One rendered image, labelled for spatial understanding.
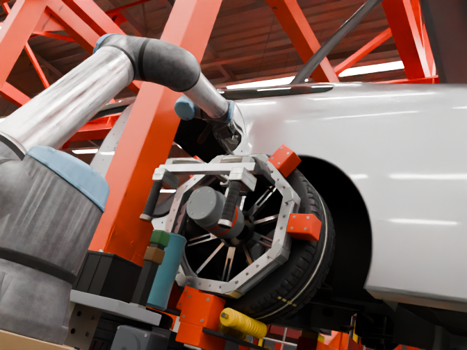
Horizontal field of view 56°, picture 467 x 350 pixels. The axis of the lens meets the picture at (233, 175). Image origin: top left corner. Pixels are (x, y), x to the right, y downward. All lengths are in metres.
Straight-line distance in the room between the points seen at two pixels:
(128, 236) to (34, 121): 0.96
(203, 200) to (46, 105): 0.73
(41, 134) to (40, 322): 0.40
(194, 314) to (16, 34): 2.88
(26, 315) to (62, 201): 0.17
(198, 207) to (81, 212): 0.86
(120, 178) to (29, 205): 1.17
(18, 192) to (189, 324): 0.98
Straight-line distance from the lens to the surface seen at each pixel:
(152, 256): 1.22
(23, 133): 0.92
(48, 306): 0.69
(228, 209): 1.36
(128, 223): 1.82
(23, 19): 3.98
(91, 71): 1.10
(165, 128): 1.97
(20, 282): 0.68
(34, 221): 0.70
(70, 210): 0.71
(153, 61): 1.20
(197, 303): 1.58
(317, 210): 1.61
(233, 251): 1.70
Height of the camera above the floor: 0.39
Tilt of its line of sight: 22 degrees up
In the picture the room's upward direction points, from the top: 16 degrees clockwise
